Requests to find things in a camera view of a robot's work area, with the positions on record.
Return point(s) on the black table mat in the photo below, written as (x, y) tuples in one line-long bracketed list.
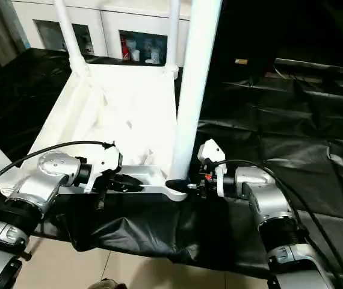
[(304, 138)]

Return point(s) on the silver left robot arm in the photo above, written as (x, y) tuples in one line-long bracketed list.
[(39, 180)]

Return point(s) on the small orange label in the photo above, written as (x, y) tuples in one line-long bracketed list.
[(241, 61)]

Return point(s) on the white glass-door cabinet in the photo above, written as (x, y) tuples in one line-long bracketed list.
[(105, 21)]

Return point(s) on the white plastic table top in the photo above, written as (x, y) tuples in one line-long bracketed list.
[(117, 114)]

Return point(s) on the long black bar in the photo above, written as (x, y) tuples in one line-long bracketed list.
[(322, 63)]

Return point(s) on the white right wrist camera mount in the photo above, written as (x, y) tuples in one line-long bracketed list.
[(213, 156)]

